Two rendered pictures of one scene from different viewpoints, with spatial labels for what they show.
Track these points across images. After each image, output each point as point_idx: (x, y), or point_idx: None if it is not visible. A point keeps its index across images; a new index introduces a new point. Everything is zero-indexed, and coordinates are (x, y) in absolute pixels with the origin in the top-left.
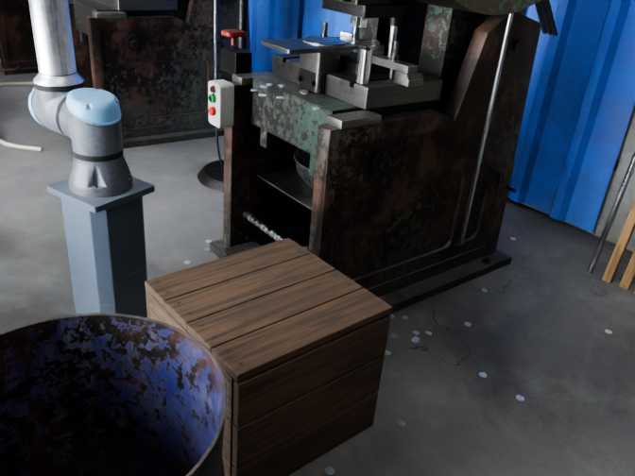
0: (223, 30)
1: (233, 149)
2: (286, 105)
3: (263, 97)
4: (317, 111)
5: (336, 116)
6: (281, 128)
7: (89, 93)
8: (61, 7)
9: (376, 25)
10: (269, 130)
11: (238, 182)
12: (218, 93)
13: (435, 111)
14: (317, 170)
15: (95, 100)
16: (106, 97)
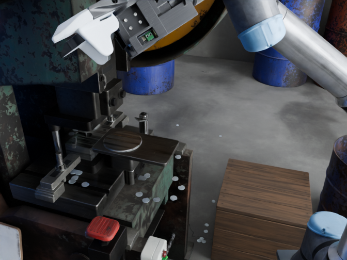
0: (112, 232)
1: None
2: (154, 192)
3: (140, 220)
4: (168, 164)
5: (180, 147)
6: (152, 213)
7: (333, 225)
8: None
9: (22, 134)
10: (146, 230)
11: None
12: (166, 246)
13: None
14: (189, 179)
15: (332, 215)
16: (322, 216)
